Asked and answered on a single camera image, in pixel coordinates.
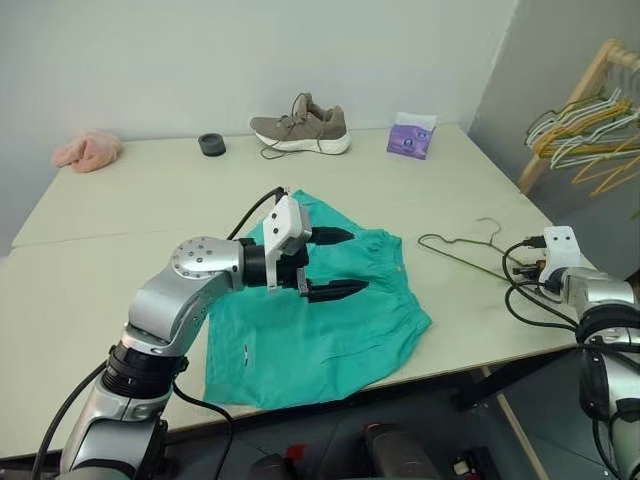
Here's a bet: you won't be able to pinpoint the green shorts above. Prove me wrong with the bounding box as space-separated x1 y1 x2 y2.
202 188 434 409

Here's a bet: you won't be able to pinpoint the black table frame brace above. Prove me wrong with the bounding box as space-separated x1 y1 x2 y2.
449 347 587 412

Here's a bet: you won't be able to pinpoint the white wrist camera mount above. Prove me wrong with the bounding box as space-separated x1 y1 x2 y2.
261 195 314 293
537 225 584 289

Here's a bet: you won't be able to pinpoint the light wooden floor bar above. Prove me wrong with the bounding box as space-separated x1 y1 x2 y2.
479 367 552 480

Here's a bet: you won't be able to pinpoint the taupe sneaker white sole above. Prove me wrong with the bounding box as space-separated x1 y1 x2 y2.
249 92 352 161

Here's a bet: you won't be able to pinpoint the dark rounded grey shape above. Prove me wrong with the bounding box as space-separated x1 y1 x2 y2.
363 422 434 480

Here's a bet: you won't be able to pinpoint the bunch of coloured hangers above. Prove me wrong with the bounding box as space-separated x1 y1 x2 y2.
549 107 640 171

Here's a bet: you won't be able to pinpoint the yellow wire hanger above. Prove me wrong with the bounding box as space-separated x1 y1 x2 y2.
533 97 640 157
572 134 640 197

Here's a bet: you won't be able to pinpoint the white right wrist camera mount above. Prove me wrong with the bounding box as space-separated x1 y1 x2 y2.
537 225 584 289

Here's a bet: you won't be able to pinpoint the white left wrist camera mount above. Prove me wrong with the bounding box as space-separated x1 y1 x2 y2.
261 195 314 293

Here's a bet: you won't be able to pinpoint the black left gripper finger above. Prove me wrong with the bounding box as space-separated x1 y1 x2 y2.
307 225 357 247
304 279 370 305

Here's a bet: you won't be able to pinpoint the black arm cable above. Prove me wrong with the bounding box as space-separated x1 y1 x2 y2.
30 185 292 480
501 238 586 335

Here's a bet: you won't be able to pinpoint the pink fluffy cloth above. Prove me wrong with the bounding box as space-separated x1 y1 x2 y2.
52 128 124 174

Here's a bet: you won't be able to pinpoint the white wire hanger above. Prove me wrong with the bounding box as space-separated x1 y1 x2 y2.
527 88 640 151

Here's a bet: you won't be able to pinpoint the thin wire hanger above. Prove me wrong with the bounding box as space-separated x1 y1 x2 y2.
417 217 517 287

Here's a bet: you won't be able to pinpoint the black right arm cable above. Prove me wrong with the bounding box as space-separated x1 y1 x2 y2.
501 238 586 335

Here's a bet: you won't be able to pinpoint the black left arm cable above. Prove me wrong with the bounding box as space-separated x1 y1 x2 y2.
30 185 292 480

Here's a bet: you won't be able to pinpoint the wooden clothes rack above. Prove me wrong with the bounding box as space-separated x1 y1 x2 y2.
517 38 640 196

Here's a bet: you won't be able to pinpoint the purple tissue pack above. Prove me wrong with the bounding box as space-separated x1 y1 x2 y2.
386 111 438 162

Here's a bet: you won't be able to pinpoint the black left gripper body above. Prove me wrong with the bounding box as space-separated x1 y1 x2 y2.
277 243 311 297

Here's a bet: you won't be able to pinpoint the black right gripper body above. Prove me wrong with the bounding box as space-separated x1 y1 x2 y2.
514 259 548 290

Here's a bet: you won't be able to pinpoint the black round container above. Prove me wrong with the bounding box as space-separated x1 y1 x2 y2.
197 132 228 158

